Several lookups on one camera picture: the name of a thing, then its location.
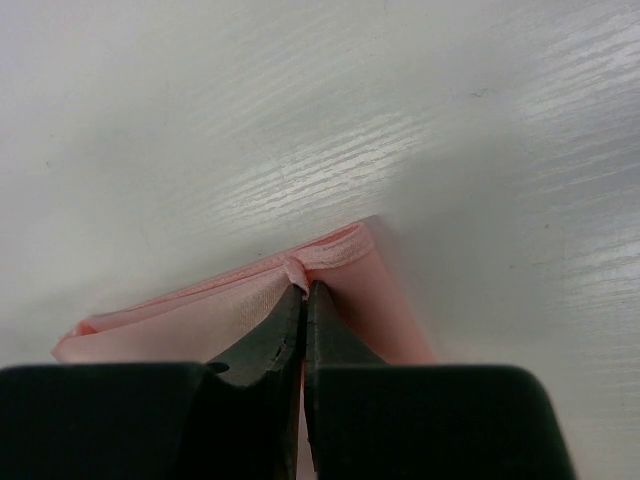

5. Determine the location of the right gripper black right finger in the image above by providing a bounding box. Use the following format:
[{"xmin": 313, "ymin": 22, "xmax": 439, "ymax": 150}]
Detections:
[{"xmin": 304, "ymin": 281, "xmax": 575, "ymax": 479}]

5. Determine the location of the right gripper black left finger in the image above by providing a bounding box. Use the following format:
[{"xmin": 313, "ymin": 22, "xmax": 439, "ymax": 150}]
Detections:
[{"xmin": 1, "ymin": 286, "xmax": 305, "ymax": 479}]

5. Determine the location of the pink satin napkin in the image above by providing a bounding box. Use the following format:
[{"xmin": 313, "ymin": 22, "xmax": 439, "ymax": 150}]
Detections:
[{"xmin": 52, "ymin": 215, "xmax": 439, "ymax": 480}]

